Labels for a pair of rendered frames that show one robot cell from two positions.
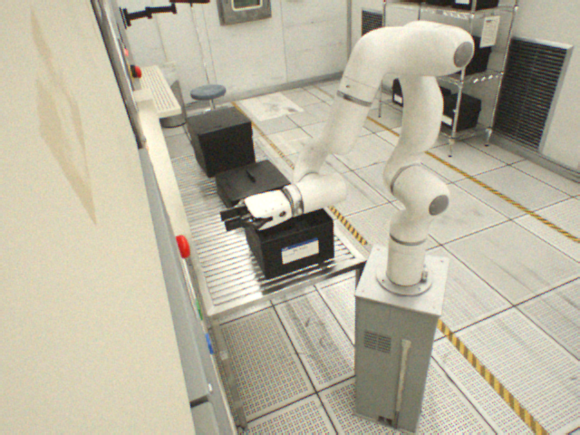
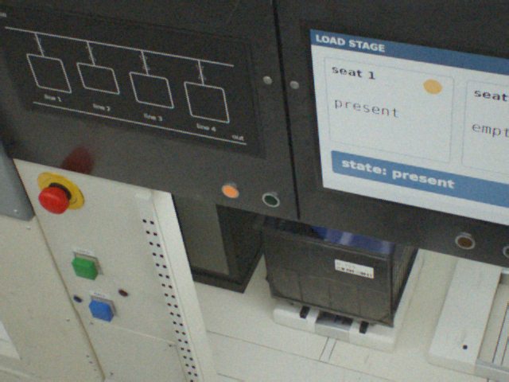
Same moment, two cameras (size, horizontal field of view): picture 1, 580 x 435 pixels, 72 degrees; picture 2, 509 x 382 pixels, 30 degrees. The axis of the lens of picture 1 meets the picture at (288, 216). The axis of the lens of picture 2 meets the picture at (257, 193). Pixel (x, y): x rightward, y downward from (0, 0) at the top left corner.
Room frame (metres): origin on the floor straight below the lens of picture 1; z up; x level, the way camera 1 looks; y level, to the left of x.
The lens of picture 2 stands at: (1.33, -0.23, 2.21)
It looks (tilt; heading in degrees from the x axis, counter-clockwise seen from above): 46 degrees down; 137
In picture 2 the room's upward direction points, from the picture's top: 9 degrees counter-clockwise
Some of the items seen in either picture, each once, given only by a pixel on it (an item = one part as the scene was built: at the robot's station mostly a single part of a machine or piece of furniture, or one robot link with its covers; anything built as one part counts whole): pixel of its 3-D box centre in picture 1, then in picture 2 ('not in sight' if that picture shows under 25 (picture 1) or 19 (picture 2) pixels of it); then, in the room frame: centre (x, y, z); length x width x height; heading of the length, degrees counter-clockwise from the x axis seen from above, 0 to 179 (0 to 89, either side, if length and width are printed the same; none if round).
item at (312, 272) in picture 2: not in sight; (347, 220); (0.69, 0.57, 1.06); 0.24 x 0.20 x 0.32; 18
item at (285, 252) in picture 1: (286, 230); not in sight; (1.21, 0.01, 0.85); 0.28 x 0.28 x 0.17; 18
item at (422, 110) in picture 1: (413, 120); not in sight; (1.03, -0.37, 1.31); 0.16 x 0.12 x 0.50; 17
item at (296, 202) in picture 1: (292, 201); not in sight; (0.88, -0.01, 1.19); 0.09 x 0.03 x 0.08; 19
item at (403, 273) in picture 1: (405, 256); not in sight; (0.99, -0.38, 0.85); 0.19 x 0.19 x 0.18
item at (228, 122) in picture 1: (221, 140); not in sight; (2.03, 0.32, 0.89); 0.29 x 0.29 x 0.25; 22
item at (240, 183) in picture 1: (252, 185); not in sight; (1.63, 0.15, 0.83); 0.29 x 0.29 x 0.13; 21
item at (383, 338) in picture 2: not in sight; (350, 284); (0.69, 0.57, 0.89); 0.22 x 0.21 x 0.04; 108
